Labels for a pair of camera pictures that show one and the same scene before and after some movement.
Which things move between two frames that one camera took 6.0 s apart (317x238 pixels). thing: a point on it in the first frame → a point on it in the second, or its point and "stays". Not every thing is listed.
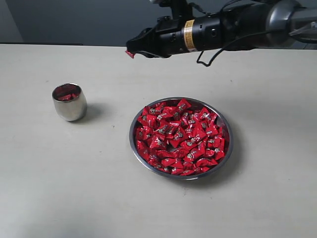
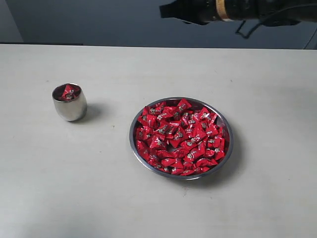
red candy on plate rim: [184, 104] stays
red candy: [66, 91] stays
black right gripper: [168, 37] → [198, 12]
